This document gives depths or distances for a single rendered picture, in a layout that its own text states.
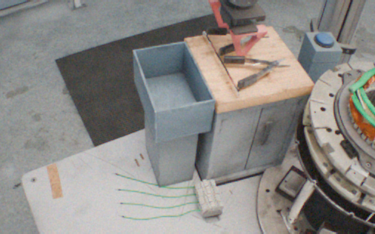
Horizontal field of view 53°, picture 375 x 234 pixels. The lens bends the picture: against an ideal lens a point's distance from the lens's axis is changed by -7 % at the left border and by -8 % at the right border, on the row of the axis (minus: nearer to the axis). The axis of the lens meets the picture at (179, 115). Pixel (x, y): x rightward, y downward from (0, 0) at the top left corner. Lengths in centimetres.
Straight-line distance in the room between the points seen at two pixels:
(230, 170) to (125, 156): 25
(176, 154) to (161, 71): 17
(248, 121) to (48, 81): 170
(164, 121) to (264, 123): 22
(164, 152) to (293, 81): 29
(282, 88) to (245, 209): 30
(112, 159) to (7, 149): 117
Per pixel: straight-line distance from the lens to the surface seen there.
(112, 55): 243
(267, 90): 74
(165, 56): 83
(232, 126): 78
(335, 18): 113
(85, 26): 271
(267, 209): 90
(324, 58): 95
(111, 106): 213
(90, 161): 98
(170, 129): 73
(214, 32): 82
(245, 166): 93
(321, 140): 66
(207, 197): 87
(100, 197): 92
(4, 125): 220
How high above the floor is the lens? 157
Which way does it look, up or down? 49 degrees down
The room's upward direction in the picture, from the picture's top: 4 degrees clockwise
